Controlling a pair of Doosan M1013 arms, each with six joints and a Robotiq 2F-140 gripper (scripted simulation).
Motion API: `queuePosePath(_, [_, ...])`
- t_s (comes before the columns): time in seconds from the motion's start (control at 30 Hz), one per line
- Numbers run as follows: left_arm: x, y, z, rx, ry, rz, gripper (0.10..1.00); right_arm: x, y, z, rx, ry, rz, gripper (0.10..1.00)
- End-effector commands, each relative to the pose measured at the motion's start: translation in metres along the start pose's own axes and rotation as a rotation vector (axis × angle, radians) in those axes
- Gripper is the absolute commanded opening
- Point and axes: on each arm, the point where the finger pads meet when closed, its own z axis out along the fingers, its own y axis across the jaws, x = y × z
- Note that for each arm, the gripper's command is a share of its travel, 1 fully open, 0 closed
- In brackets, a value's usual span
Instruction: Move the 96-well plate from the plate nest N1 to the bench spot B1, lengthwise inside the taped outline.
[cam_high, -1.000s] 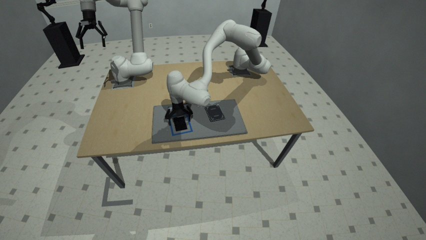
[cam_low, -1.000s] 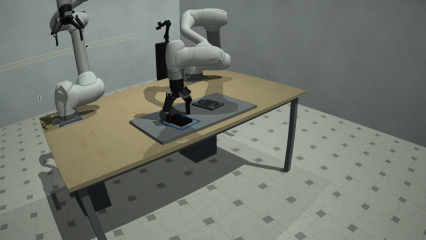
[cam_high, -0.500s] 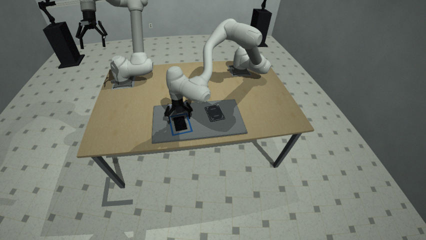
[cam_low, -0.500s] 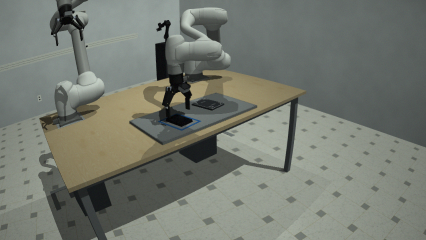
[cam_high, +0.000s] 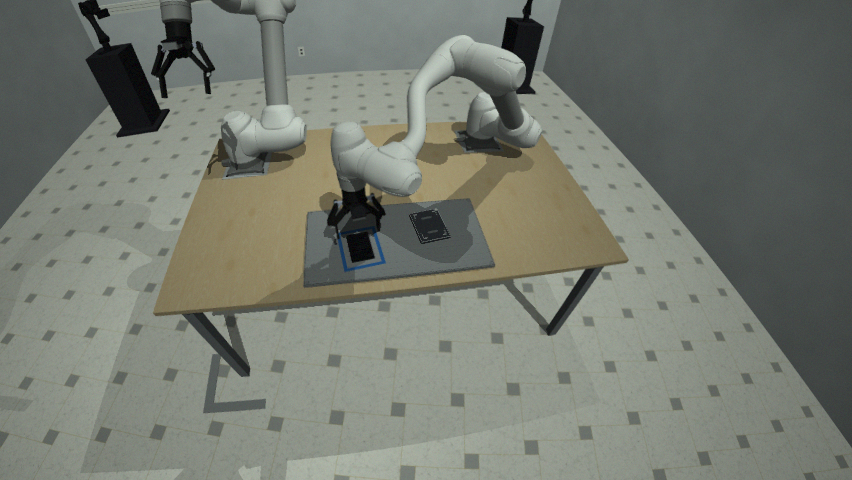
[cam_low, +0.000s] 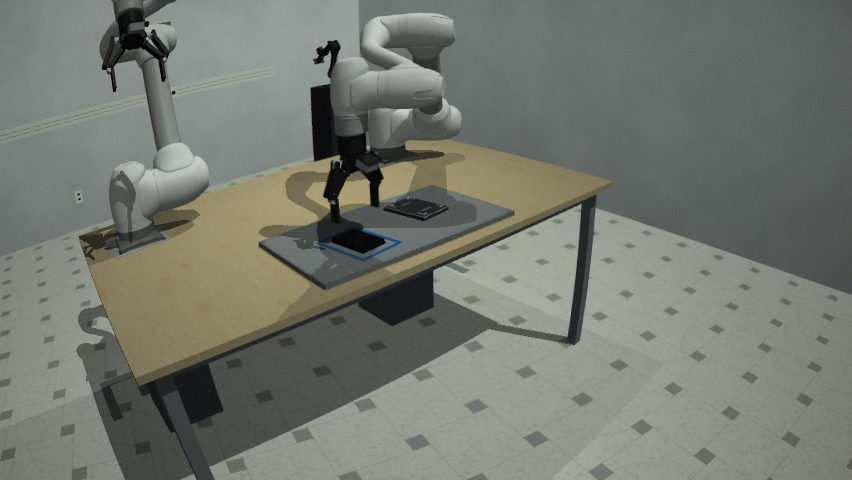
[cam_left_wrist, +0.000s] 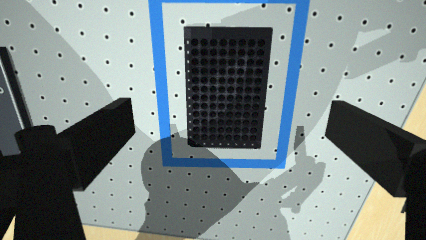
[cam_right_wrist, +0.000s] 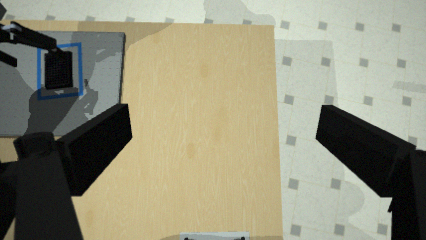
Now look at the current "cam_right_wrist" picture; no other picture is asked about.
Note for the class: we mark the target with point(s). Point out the blue tape outline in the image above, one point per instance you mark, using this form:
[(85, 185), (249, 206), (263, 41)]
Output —
[(80, 93)]

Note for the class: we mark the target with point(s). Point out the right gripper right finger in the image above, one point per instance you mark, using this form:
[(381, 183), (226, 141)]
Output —
[(390, 166)]

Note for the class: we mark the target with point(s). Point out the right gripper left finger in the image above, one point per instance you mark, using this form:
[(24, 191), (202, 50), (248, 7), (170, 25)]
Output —
[(44, 206)]

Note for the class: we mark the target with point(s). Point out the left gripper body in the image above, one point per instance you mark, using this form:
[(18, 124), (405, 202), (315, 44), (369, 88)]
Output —
[(4, 33)]

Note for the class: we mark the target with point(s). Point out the black well plate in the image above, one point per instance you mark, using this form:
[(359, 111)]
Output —
[(57, 73)]

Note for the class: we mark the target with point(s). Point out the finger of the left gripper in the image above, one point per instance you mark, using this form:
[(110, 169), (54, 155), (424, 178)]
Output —
[(8, 59), (33, 38)]

